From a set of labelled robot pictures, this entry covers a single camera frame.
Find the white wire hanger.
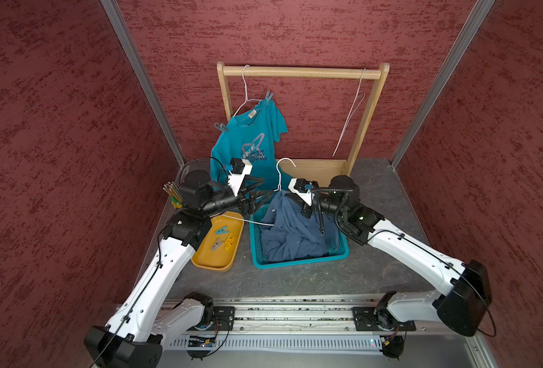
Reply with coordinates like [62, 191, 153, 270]
[332, 68, 366, 157]
[222, 157, 296, 208]
[232, 64, 260, 118]

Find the grey-blue t-shirt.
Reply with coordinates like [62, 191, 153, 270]
[259, 191, 340, 264]

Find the teal clothespin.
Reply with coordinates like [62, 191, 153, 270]
[215, 225, 230, 235]

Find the yellow clothespin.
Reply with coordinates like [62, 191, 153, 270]
[224, 242, 237, 251]
[226, 233, 239, 246]

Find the grey clothespin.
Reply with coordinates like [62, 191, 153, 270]
[211, 239, 225, 251]

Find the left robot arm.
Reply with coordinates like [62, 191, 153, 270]
[84, 168, 274, 367]

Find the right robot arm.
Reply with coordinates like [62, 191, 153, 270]
[288, 175, 492, 337]

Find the grey clothespin on teal shoulder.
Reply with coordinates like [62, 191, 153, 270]
[213, 123, 230, 133]

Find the wooden clothes rack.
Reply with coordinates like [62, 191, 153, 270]
[216, 61, 389, 185]

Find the teal plastic basket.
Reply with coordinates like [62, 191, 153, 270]
[249, 205, 350, 269]

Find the yellow tray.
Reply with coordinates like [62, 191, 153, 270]
[191, 212, 245, 272]

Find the teal t-shirt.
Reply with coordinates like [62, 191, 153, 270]
[210, 100, 291, 190]

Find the coloured pencils bunch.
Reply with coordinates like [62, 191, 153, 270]
[163, 182, 183, 209]

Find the right corner aluminium profile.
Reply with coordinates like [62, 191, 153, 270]
[389, 0, 495, 171]

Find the corner aluminium profile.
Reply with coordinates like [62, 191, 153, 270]
[100, 0, 187, 167]
[389, 0, 495, 171]

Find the left corner aluminium profile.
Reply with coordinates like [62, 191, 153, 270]
[100, 0, 187, 167]

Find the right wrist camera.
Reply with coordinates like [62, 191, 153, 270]
[287, 178, 319, 207]

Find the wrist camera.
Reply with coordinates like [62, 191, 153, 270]
[225, 158, 253, 196]
[287, 178, 319, 207]

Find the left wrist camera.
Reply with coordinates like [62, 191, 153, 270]
[225, 158, 253, 196]

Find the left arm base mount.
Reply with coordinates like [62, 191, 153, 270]
[187, 306, 236, 333]

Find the aluminium rail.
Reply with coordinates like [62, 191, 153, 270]
[154, 294, 458, 354]

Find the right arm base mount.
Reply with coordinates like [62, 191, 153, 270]
[352, 307, 416, 334]

